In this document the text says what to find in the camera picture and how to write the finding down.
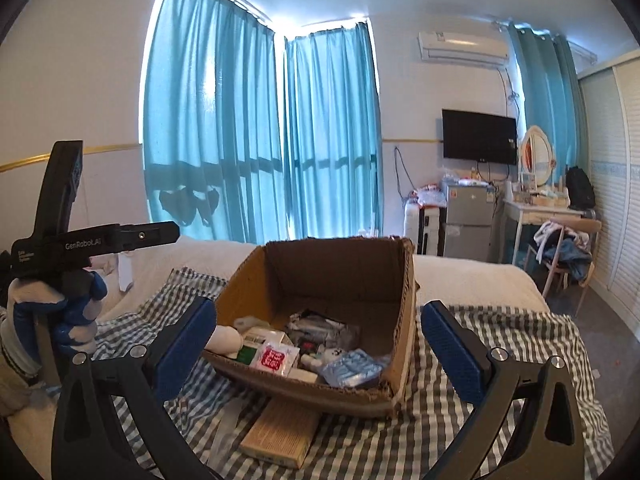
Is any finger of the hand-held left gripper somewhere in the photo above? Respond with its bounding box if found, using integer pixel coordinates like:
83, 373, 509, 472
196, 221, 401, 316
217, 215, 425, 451
37, 140, 84, 241

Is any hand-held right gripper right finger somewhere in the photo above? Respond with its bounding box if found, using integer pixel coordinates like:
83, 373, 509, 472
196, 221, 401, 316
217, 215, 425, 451
420, 299, 586, 480

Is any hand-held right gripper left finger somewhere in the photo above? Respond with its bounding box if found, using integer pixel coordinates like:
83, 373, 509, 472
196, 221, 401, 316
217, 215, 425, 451
50, 296, 218, 480

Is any long medicine carton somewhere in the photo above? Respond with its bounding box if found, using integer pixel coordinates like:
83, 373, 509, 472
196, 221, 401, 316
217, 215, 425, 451
239, 396, 322, 470

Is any brown cardboard box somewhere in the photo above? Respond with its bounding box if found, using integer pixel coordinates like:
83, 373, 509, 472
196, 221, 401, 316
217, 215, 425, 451
202, 236, 421, 418

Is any person's left forearm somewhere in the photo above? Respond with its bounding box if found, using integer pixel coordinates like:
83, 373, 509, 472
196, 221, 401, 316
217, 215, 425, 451
0, 360, 56, 418

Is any person's left hand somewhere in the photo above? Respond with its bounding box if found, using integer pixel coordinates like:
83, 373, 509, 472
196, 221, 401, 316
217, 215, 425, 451
5, 269, 108, 378

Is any white plastic bag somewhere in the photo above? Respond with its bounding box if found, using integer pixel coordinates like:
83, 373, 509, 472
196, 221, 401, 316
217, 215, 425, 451
90, 252, 136, 293

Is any white green carton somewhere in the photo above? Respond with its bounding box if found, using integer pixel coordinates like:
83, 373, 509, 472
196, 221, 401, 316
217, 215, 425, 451
235, 327, 283, 366

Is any red white sachet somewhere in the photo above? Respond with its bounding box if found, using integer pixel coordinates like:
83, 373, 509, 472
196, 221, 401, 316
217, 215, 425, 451
250, 342, 301, 378

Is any clear plastic wrapper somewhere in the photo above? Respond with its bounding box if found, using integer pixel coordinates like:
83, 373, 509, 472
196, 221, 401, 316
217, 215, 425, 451
207, 400, 268, 468

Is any blue plastic packet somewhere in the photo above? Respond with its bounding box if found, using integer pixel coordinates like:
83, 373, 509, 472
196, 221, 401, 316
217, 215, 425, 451
317, 350, 386, 388

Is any grey white checkered cloth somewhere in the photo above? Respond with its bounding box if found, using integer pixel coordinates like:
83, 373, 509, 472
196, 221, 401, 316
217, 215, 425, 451
92, 266, 613, 480

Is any white suitcase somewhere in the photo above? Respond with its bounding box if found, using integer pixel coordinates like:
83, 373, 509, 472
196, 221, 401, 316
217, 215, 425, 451
404, 202, 446, 256

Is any small white bottle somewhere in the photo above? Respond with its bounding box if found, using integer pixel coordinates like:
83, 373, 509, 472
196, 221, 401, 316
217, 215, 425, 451
300, 345, 346, 368

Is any silver mini fridge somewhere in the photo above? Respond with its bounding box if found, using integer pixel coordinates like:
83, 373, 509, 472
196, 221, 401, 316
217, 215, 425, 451
441, 180, 496, 261

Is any clear plastic packet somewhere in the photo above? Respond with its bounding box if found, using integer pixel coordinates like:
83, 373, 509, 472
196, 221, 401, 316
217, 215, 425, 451
287, 310, 361, 348

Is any pile of clothes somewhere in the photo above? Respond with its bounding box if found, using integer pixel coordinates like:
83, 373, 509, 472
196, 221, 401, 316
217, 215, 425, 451
532, 220, 593, 281

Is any pile of red white packages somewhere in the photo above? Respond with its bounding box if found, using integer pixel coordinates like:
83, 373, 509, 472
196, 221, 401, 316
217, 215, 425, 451
414, 182, 448, 208

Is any white dressing table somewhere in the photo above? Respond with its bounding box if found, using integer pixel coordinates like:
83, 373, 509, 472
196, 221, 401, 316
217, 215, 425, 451
500, 195, 586, 266

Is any wide blue curtain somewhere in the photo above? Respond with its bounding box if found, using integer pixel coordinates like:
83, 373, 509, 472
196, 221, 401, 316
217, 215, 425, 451
142, 0, 288, 246

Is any wooden chair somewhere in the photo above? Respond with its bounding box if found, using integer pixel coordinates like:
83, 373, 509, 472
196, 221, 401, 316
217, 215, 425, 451
522, 217, 603, 318

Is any black backpack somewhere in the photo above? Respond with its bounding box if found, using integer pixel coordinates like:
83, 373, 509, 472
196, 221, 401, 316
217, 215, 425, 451
565, 166, 597, 210

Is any oval white vanity mirror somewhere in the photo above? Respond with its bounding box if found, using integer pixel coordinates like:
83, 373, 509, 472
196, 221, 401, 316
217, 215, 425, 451
519, 125, 557, 191

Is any narrow blue curtain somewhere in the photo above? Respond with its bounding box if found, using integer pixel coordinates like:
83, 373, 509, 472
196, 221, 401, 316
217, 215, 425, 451
282, 20, 385, 241

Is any white sliding door wardrobe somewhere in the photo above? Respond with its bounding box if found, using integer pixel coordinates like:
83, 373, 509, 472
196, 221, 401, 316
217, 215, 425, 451
577, 50, 640, 311

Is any blue curtain beside wardrobe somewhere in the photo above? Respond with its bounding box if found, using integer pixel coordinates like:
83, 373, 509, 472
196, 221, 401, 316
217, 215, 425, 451
506, 21, 590, 201

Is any white air conditioner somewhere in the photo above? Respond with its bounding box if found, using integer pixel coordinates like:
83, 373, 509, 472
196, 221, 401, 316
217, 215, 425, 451
418, 30, 511, 66

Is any black wall cable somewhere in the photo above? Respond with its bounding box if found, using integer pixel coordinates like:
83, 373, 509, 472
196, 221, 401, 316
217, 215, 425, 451
394, 146, 417, 201

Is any black wall television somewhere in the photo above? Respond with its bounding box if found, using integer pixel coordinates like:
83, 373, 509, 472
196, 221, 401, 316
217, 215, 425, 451
441, 108, 518, 166

